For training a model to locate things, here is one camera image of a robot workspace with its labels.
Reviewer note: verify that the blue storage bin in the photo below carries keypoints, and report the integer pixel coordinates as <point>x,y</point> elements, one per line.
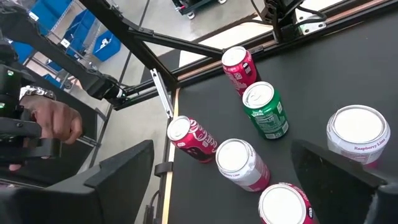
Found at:
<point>77,28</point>
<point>21,49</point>
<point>49,9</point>

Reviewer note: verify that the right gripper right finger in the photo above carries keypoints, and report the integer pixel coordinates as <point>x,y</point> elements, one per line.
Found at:
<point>351,199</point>

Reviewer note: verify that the black edge clip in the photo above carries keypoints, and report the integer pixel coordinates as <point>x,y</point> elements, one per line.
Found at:
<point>163,168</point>

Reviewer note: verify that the person's hand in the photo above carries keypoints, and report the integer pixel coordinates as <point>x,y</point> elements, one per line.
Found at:
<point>56,121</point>

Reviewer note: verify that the dark equipment cart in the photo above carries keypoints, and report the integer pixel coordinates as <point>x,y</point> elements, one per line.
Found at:
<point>192,6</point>

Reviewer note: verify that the silver corner bracket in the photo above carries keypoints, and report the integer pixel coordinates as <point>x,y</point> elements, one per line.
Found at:
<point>162,93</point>

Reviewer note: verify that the red Coca-Cola can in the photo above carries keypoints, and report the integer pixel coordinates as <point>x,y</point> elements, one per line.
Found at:
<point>192,140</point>
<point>284,205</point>
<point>239,70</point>

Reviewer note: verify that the blue bin with white scraps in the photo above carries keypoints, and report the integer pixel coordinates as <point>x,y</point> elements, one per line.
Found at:
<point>107,45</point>

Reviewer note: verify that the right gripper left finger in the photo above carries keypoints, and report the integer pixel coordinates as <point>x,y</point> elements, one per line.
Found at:
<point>77,205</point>

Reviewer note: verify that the green Sprite can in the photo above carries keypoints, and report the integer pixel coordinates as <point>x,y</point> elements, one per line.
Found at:
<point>265,112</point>

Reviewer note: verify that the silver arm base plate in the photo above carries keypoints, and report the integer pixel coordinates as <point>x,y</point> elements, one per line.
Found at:
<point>311,26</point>

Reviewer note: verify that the silver wristwatch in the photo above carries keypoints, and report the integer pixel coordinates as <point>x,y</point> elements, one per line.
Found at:
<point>35,91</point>

